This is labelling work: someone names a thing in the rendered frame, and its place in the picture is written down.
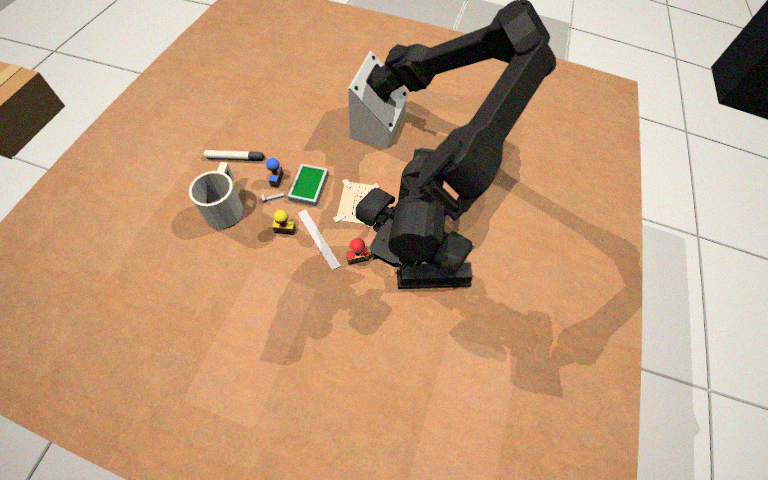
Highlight rubber stamp with yellow knob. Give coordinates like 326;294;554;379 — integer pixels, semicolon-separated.
272;210;295;235

